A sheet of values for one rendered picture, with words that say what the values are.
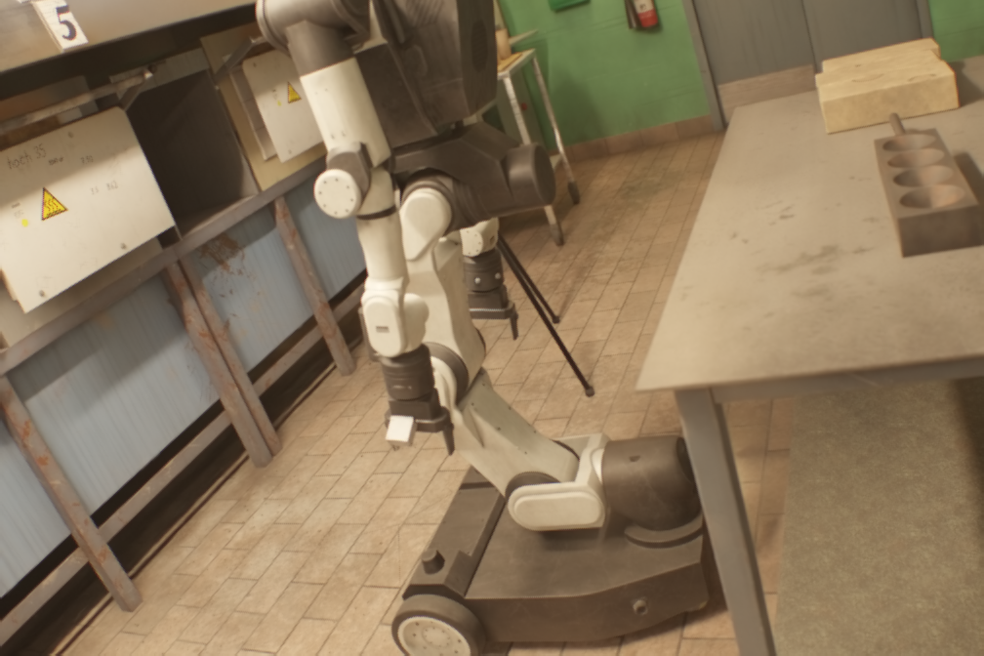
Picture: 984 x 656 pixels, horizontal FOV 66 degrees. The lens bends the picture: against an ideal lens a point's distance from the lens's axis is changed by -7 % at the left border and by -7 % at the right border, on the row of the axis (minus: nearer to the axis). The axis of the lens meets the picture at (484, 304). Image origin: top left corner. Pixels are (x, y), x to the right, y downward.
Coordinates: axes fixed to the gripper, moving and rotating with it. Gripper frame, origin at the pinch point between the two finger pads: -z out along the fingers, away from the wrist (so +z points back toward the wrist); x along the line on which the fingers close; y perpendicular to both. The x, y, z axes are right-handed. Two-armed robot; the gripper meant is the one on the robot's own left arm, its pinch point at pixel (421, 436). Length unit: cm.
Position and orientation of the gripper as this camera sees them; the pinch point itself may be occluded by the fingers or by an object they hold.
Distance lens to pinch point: 149.9
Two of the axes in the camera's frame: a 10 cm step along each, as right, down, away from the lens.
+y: -3.0, 4.4, -8.5
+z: -1.3, -9.0, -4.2
